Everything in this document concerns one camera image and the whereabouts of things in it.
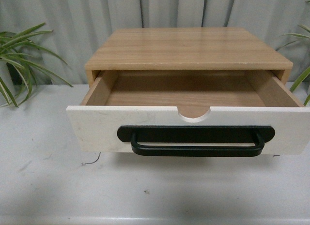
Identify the black drawer handle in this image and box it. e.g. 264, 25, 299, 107
117, 125, 275, 157

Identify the white drawer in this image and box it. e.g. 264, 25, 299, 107
66, 70, 310, 154

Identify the wooden drawer cabinet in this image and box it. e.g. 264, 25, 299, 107
85, 27, 293, 85

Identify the grey curtain backdrop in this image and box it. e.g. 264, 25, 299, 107
0, 0, 303, 84

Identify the green spider plant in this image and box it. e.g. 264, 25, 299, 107
0, 22, 73, 108

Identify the green plant on right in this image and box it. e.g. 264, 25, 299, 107
277, 0, 310, 92

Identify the small bent wire scrap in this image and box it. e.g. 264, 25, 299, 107
81, 152, 102, 165

